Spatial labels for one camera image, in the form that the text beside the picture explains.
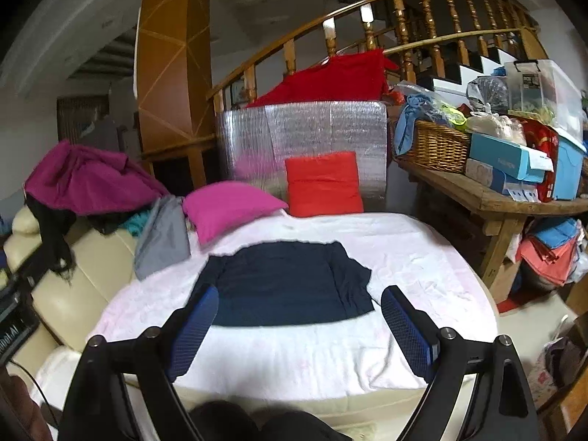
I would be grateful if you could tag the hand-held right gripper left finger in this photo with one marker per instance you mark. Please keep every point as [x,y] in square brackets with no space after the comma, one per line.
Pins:
[197,330]

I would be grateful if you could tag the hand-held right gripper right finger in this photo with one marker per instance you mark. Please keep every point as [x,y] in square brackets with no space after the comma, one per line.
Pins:
[406,330]

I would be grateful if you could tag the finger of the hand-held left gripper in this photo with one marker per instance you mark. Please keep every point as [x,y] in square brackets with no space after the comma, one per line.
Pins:
[30,268]

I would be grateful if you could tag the navy zip jacket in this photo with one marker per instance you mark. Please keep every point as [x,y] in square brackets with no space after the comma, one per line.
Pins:
[285,285]

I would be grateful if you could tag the person's left forearm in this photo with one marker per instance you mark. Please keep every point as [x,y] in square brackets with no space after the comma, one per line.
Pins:
[20,409]

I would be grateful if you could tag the black garment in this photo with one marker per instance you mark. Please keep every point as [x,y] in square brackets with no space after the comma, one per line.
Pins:
[55,234]

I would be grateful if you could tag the cream leather sofa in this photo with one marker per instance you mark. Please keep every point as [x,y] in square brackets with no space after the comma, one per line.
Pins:
[69,294]

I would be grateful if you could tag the person's left leg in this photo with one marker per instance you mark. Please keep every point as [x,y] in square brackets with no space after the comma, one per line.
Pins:
[225,420]

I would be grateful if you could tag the person's leg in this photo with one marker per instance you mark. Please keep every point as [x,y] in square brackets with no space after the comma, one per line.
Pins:
[303,427]
[225,420]

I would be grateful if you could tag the grey garment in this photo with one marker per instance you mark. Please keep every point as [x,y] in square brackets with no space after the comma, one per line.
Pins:
[161,239]

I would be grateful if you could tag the magenta garment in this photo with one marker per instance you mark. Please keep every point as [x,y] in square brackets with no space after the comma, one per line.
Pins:
[87,179]

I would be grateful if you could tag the teal garment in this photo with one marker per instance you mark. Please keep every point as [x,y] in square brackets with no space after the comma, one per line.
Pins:
[135,225]

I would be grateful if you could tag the magenta pillow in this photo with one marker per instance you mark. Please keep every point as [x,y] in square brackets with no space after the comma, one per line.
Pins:
[229,206]

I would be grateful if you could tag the person's right leg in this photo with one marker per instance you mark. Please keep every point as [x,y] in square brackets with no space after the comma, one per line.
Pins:
[303,427]

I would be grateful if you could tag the patterned shopping bag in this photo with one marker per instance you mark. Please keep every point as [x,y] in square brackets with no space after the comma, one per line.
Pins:
[551,372]

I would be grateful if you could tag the wooden bench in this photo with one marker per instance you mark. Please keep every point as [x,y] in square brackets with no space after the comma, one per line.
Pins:
[496,202]

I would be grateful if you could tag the pile of folded cloths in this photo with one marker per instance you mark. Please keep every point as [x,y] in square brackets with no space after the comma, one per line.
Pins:
[546,257]

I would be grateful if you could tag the red pillow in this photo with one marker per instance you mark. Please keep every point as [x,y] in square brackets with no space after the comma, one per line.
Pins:
[321,183]

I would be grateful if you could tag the wicker basket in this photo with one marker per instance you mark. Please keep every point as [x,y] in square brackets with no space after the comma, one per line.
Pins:
[436,147]

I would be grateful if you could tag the blue cardboard box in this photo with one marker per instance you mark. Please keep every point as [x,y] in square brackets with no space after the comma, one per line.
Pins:
[496,154]

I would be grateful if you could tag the blue cloth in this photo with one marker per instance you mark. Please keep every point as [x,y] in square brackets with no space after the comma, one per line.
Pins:
[404,124]

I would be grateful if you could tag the yellow-green item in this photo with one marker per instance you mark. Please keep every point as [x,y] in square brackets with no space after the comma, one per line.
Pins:
[452,112]

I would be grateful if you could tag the white plastic bag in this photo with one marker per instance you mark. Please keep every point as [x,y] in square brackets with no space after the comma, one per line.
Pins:
[491,124]

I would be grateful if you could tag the silver foil panel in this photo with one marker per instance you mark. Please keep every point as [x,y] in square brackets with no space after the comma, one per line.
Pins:
[303,128]

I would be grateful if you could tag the red patterned bag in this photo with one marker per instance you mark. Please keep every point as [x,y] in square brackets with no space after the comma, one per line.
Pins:
[542,147]

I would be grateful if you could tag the blue plastic storage bin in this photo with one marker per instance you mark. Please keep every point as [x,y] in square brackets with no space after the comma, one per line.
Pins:
[569,170]

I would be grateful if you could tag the wooden pillar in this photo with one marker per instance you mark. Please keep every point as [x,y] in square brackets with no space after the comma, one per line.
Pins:
[170,78]

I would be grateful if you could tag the dark clear plastic bag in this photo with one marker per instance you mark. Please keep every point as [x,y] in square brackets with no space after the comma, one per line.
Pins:
[489,94]

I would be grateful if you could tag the red fleece cloth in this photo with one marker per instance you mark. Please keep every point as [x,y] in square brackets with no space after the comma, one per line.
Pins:
[335,82]

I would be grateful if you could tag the staircase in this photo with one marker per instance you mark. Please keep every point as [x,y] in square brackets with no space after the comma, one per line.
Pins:
[459,78]

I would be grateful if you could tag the clear plastic storage box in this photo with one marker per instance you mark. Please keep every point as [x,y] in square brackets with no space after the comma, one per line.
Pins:
[546,92]

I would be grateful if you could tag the wooden stair railing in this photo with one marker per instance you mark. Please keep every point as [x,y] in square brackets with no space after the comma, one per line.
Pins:
[429,18]

